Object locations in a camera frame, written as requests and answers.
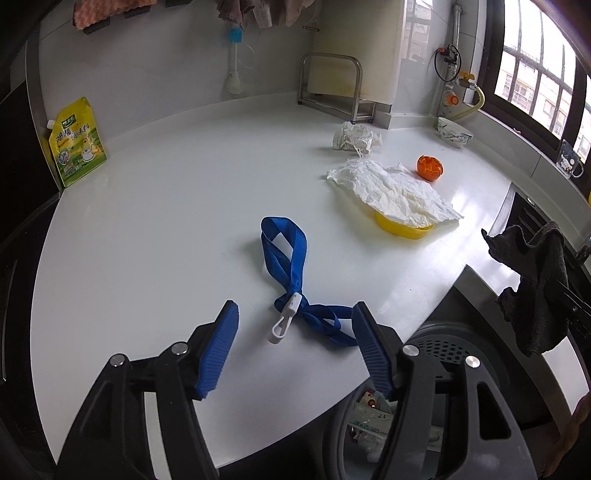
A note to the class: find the metal cutting board rack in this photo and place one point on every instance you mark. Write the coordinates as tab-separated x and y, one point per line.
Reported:
356	92

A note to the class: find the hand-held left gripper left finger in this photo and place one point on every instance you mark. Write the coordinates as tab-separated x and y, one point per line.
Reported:
214	350

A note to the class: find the black sink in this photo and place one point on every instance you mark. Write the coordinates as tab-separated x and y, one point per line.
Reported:
526	212

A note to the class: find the white patterned bowl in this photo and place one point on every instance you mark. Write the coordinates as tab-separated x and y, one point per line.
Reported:
455	134

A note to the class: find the yellow green seasoning pouch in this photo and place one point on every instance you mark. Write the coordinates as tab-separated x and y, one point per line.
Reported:
76	147

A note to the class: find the dark window frame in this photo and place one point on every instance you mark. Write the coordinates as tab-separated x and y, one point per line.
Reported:
491	46

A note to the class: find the metal gas pipe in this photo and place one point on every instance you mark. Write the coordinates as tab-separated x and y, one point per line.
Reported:
457	23

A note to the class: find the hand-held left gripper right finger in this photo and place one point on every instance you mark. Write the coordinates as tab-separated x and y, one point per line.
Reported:
374	350

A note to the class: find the grey hanging cloth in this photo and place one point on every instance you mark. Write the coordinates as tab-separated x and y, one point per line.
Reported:
231	9

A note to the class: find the white paper towel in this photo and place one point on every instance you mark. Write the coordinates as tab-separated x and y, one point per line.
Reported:
392	194

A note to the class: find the white cutting board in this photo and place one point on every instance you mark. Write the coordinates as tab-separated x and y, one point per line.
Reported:
360	46

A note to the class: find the yellow plastic dish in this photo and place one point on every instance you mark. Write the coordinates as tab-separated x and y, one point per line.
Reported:
401	230

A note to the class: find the clear plastic packet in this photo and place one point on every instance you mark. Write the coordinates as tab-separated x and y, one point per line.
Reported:
369	424

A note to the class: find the grey perforated wastebasket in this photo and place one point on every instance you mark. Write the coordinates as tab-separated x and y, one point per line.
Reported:
434	346

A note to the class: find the white tissue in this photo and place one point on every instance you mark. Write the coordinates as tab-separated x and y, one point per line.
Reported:
358	137

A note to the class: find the white bottle brush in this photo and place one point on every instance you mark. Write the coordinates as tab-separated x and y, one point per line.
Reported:
234	83

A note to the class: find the pink hanging cloth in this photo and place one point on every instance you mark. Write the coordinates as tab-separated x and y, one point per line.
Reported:
281	11

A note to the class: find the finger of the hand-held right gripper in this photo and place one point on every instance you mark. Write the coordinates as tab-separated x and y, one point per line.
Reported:
584	253
578	299

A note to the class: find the black kitchen appliance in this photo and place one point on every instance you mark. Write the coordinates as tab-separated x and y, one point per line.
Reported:
18	161

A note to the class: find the clear cartoon mug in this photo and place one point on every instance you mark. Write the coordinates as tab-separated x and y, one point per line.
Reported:
567	159

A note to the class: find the dark grey cloth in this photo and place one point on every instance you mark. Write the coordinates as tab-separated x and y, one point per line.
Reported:
540	286

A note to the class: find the gas valve with orange knob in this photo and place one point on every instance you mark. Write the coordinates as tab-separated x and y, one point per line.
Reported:
451	98

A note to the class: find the pink wavy dishcloth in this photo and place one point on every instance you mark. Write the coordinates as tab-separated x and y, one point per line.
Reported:
97	14

